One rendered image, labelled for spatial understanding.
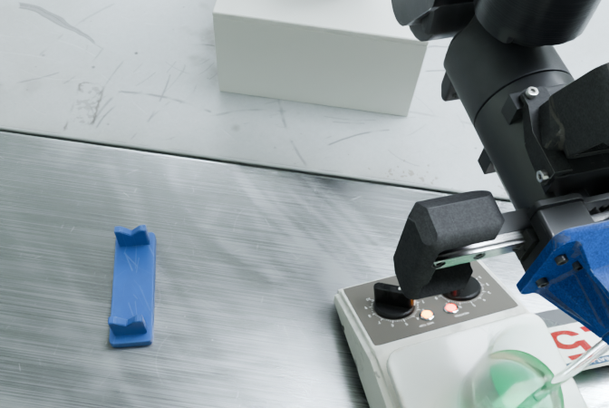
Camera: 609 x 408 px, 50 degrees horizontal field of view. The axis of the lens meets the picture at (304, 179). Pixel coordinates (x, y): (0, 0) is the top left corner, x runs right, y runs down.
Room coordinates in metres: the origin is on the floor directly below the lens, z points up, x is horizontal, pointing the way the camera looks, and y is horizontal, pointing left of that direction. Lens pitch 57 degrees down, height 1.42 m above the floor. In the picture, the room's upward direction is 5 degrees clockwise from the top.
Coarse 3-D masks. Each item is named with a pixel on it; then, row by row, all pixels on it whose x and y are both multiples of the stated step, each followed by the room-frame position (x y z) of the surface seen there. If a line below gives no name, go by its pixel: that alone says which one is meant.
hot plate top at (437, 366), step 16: (448, 336) 0.17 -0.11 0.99; (464, 336) 0.17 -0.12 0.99; (480, 336) 0.17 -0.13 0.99; (400, 352) 0.15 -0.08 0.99; (416, 352) 0.15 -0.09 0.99; (432, 352) 0.15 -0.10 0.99; (448, 352) 0.16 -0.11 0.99; (464, 352) 0.16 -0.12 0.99; (480, 352) 0.16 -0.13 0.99; (400, 368) 0.14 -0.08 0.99; (416, 368) 0.14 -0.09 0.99; (432, 368) 0.14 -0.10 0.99; (448, 368) 0.14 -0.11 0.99; (464, 368) 0.15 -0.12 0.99; (400, 384) 0.13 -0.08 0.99; (416, 384) 0.13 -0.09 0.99; (432, 384) 0.13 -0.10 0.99; (448, 384) 0.13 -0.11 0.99; (400, 400) 0.12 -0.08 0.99; (416, 400) 0.12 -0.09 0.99; (432, 400) 0.12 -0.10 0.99; (448, 400) 0.12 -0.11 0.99
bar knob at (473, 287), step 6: (468, 282) 0.23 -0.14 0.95; (474, 282) 0.23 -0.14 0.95; (468, 288) 0.22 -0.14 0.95; (474, 288) 0.22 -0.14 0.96; (480, 288) 0.22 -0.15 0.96; (444, 294) 0.22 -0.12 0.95; (450, 294) 0.21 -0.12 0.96; (456, 294) 0.21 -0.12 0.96; (462, 294) 0.21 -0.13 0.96; (468, 294) 0.21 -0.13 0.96; (474, 294) 0.21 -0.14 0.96; (456, 300) 0.21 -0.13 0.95; (462, 300) 0.21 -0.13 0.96
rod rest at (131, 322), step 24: (120, 240) 0.25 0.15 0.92; (144, 240) 0.25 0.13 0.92; (120, 264) 0.23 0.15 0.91; (144, 264) 0.24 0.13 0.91; (120, 288) 0.21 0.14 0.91; (144, 288) 0.21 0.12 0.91; (120, 312) 0.19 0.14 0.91; (144, 312) 0.19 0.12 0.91; (120, 336) 0.17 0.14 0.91; (144, 336) 0.17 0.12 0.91
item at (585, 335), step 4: (572, 328) 0.21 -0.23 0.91; (576, 328) 0.21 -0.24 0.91; (580, 328) 0.21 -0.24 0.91; (584, 328) 0.21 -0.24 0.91; (576, 332) 0.21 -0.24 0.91; (580, 332) 0.21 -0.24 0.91; (584, 332) 0.21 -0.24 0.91; (588, 332) 0.21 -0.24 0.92; (580, 336) 0.20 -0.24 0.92; (584, 336) 0.20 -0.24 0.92; (588, 336) 0.20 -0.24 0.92; (592, 336) 0.20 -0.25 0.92; (596, 336) 0.20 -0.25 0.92; (584, 340) 0.20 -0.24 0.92; (588, 340) 0.20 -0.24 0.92; (592, 340) 0.20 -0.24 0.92; (596, 340) 0.20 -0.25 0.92; (588, 344) 0.20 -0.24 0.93; (592, 344) 0.20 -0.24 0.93; (608, 352) 0.19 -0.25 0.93
